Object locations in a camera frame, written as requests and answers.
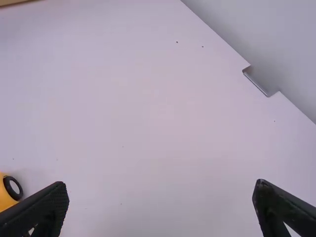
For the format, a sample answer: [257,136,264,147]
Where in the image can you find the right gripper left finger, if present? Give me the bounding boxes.
[0,181,70,237]

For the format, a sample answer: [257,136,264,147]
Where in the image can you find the yellow toy car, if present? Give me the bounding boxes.
[0,171,24,213]

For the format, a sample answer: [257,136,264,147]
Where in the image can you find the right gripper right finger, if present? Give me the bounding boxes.
[252,178,316,237]

